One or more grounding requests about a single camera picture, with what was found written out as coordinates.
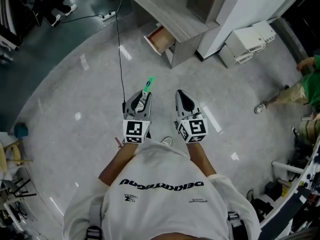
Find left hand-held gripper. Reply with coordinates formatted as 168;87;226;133
122;89;153;145

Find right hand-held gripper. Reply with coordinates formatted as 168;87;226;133
173;89;209;144

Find green and white retail box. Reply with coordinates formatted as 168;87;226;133
142;75;157;95

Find wooden desk drawer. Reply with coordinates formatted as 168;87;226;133
143;25;176;57

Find person's left forearm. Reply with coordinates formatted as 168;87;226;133
98;142;140;188

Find person's right forearm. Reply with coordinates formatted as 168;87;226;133
185;141;217;178

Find white drawer cabinet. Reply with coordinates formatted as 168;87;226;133
218;44;254;69
251;20;277;44
224;28;267;59

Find person's white printed shirt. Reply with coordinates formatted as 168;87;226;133
62;139;262;240

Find white power strip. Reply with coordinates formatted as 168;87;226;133
100;10;117;22

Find grey wooden desk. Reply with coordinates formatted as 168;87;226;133
122;0;221;70

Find teal round stool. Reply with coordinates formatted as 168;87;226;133
13;122;29;139

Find green crate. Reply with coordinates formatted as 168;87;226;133
298;119;320;145

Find yellow small box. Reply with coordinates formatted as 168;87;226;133
280;183;291;198

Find wooden chair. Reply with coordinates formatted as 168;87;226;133
0;138;34;175

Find white curved counter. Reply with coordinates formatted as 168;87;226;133
259;133;320;235

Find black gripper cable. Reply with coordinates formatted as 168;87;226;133
115;0;127;115

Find white power cable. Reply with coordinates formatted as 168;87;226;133
109;0;125;14

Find black floor cable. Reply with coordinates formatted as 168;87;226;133
59;13;105;25

